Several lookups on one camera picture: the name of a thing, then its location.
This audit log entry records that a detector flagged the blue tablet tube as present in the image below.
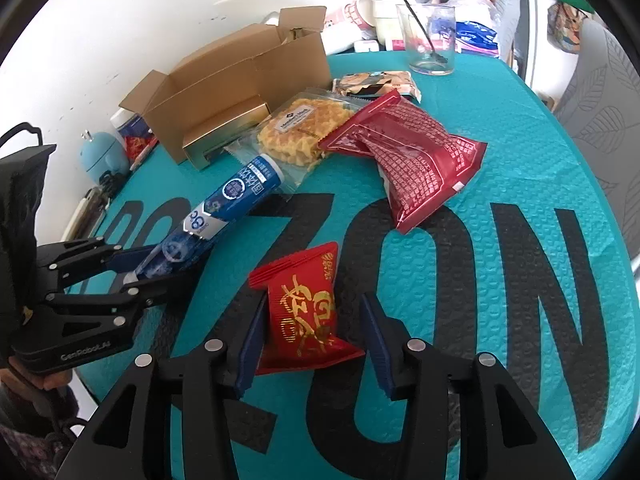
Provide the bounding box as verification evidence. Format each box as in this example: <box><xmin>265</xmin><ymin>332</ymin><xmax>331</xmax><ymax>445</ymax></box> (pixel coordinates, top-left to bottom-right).
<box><xmin>124</xmin><ymin>154</ymin><xmax>284</xmax><ymax>284</ymax></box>

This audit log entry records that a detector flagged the small red gold snack pack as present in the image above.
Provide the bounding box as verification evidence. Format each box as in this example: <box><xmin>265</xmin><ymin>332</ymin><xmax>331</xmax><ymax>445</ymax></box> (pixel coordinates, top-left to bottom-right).
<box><xmin>248</xmin><ymin>242</ymin><xmax>364</xmax><ymax>375</ymax></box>

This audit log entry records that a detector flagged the person's left hand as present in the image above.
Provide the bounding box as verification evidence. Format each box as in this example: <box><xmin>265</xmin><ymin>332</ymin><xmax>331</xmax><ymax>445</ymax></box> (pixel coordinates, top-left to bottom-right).
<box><xmin>9</xmin><ymin>356</ymin><xmax>73</xmax><ymax>391</ymax></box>

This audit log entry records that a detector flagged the light blue round toy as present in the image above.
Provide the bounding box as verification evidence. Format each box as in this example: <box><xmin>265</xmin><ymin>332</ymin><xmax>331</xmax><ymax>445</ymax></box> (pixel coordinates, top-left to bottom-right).
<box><xmin>79</xmin><ymin>130</ymin><xmax>130</xmax><ymax>184</ymax></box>

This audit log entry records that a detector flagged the brown cardboard box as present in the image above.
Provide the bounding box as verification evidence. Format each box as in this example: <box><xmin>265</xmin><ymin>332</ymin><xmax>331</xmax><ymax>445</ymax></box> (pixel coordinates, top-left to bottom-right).
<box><xmin>119</xmin><ymin>6</ymin><xmax>331</xmax><ymax>169</ymax></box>

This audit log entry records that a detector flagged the waffle in clear bag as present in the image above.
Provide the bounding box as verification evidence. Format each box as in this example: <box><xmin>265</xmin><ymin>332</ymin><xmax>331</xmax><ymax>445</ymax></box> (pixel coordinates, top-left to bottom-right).
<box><xmin>224</xmin><ymin>88</ymin><xmax>367</xmax><ymax>195</ymax></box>

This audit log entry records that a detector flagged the large red snack bag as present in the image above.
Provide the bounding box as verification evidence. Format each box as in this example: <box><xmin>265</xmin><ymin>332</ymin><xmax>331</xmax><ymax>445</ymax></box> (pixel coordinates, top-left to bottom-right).
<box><xmin>318</xmin><ymin>90</ymin><xmax>487</xmax><ymax>234</ymax></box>

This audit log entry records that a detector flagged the white curved tray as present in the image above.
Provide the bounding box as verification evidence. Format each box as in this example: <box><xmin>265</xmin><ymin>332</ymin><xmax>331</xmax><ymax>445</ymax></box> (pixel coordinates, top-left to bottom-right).
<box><xmin>210</xmin><ymin>0</ymin><xmax>355</xmax><ymax>25</ymax></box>

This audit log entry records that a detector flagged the brown patterned snack packet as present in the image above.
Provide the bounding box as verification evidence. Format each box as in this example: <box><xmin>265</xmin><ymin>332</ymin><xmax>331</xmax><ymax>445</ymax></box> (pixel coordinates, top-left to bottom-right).
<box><xmin>332</xmin><ymin>70</ymin><xmax>422</xmax><ymax>103</ymax></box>

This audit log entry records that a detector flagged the grey leaf pattern cushion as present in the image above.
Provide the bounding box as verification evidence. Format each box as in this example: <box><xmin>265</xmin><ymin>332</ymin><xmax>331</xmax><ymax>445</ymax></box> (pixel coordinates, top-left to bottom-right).
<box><xmin>554</xmin><ymin>18</ymin><xmax>639</xmax><ymax>259</ymax></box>

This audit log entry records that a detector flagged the black spoon in cup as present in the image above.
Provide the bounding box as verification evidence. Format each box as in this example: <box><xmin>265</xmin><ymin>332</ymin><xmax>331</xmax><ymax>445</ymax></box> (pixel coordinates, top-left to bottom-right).
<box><xmin>401</xmin><ymin>0</ymin><xmax>447</xmax><ymax>64</ymax></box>

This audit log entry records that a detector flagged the pink paper cup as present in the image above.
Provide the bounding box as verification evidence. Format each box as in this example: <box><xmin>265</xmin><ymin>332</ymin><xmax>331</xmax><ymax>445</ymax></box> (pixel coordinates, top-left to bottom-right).
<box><xmin>342</xmin><ymin>0</ymin><xmax>374</xmax><ymax>30</ymax></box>

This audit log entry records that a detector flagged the blue white plastic bag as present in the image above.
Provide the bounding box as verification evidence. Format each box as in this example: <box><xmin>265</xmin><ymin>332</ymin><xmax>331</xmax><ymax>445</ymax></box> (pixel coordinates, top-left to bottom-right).
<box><xmin>456</xmin><ymin>21</ymin><xmax>499</xmax><ymax>58</ymax></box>

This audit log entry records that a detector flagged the clear glass cup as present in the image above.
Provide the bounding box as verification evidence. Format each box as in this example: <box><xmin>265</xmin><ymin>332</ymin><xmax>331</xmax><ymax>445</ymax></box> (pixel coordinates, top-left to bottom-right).
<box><xmin>397</xmin><ymin>2</ymin><xmax>456</xmax><ymax>76</ymax></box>

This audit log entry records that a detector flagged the cream white kettle jug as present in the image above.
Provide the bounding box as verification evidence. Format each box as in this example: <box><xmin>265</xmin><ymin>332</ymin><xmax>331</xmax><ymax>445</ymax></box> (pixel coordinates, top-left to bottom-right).
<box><xmin>373</xmin><ymin>0</ymin><xmax>411</xmax><ymax>51</ymax></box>

